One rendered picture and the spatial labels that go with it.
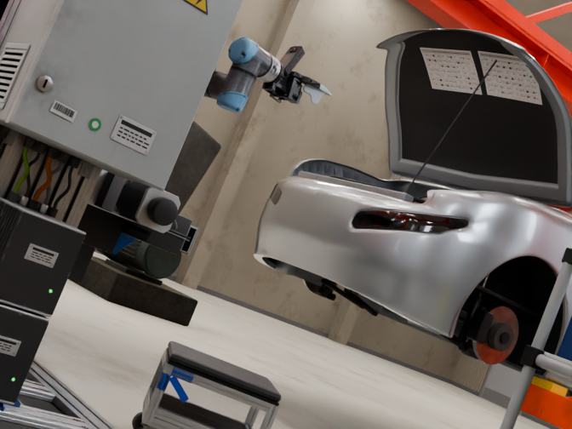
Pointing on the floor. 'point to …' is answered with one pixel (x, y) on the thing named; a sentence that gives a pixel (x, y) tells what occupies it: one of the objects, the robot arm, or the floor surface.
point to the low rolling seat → (237, 376)
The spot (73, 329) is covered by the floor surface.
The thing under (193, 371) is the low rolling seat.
